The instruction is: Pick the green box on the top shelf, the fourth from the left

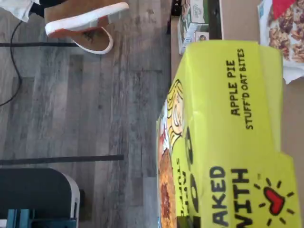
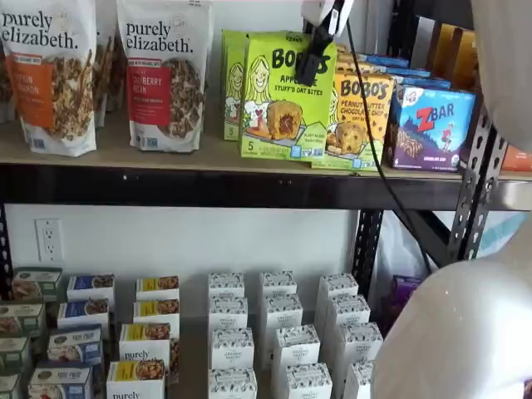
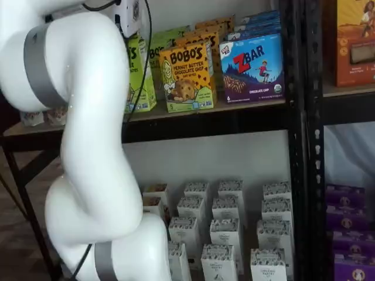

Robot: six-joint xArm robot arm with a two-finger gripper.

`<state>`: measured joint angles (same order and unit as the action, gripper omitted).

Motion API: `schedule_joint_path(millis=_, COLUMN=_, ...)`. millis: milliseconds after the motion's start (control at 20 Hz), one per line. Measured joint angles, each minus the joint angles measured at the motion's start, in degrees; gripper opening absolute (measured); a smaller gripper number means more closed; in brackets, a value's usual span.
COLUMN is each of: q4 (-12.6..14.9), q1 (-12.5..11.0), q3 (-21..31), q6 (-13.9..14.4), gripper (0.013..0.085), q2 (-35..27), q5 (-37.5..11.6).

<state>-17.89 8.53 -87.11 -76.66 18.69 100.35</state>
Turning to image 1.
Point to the black metal shelving rack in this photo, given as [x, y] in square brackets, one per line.
[215, 19]

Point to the black metal bar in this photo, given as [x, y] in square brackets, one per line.
[59, 160]
[35, 44]

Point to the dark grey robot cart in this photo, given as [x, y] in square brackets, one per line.
[35, 185]

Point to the teal metal frame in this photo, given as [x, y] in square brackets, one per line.
[23, 218]

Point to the green white carton box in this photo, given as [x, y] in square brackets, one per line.
[190, 14]

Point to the red granola bag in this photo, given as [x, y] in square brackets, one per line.
[285, 35]

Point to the brown sneaker white sole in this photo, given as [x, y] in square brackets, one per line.
[95, 39]
[83, 17]

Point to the white trouser leg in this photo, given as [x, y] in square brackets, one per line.
[16, 8]

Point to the green Bobo's box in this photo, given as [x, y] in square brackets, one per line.
[225, 142]

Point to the black sock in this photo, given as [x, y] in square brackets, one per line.
[38, 7]

